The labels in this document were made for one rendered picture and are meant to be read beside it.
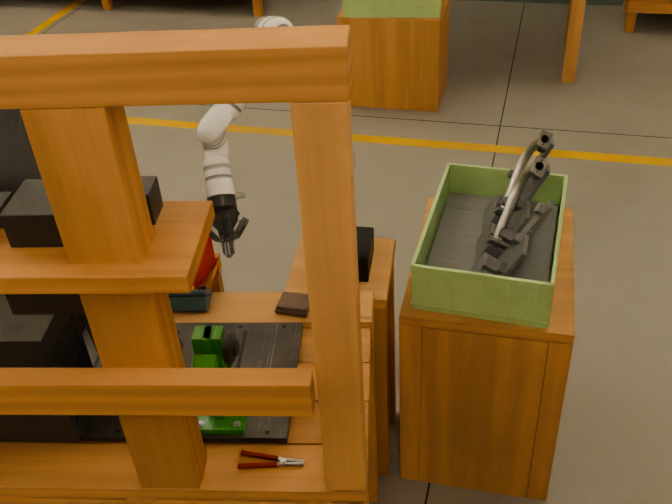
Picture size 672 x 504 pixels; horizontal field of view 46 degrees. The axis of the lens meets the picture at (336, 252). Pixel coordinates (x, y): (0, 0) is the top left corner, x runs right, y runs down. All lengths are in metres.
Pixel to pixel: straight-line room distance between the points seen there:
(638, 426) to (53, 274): 2.39
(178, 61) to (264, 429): 1.04
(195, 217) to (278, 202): 2.88
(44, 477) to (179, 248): 0.79
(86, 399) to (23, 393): 0.13
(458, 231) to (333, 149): 1.44
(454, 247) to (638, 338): 1.29
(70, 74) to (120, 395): 0.67
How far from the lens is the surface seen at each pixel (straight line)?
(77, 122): 1.34
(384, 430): 2.81
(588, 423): 3.25
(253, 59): 1.22
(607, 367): 3.48
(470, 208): 2.79
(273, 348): 2.18
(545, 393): 2.57
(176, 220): 1.56
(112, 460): 2.04
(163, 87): 1.27
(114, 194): 1.39
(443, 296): 2.38
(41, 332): 1.87
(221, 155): 2.07
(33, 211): 1.55
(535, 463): 2.83
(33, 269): 1.53
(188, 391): 1.60
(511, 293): 2.34
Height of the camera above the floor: 2.38
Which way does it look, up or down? 37 degrees down
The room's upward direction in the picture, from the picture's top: 4 degrees counter-clockwise
